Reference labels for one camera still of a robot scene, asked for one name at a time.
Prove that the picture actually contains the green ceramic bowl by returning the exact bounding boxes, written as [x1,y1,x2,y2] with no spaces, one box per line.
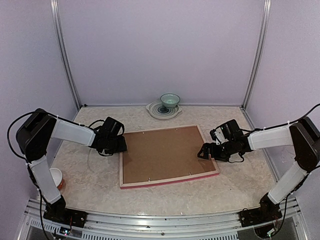
[160,93,181,109]

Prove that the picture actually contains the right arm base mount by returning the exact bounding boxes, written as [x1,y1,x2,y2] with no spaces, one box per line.
[238,193,283,228]

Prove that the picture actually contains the left aluminium corner post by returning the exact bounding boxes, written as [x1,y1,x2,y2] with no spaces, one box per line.
[49,0,82,110]

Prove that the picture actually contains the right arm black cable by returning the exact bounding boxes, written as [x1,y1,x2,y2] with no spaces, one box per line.
[239,103,320,133]

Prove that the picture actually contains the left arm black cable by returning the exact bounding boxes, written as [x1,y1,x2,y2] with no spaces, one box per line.
[6,111,61,161]

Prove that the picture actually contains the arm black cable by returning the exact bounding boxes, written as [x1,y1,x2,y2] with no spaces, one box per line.
[239,103,320,133]
[6,111,61,161]

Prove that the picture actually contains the white bowl orange outside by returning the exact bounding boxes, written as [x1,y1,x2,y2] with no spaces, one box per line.
[49,167,65,191]

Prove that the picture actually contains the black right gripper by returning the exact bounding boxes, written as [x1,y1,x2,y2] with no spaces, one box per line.
[197,139,236,162]

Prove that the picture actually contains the wooden picture frame red edge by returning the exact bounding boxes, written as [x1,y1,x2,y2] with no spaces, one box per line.
[118,124,221,190]

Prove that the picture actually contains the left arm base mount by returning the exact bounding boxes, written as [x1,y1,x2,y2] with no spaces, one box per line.
[43,195,88,228]

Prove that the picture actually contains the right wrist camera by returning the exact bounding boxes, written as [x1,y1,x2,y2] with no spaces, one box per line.
[209,127,227,145]

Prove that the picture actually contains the aluminium corner post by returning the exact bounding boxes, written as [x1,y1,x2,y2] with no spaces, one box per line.
[241,0,272,111]
[49,0,82,110]

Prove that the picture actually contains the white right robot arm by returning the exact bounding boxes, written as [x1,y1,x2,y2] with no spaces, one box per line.
[197,116,320,222]

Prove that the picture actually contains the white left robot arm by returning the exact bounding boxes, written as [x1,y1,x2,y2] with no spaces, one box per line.
[15,108,127,223]

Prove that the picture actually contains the right aluminium corner post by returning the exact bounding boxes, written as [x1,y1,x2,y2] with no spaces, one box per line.
[241,0,272,111]

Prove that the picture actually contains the white plate green rings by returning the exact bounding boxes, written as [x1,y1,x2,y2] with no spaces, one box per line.
[145,99,183,120]

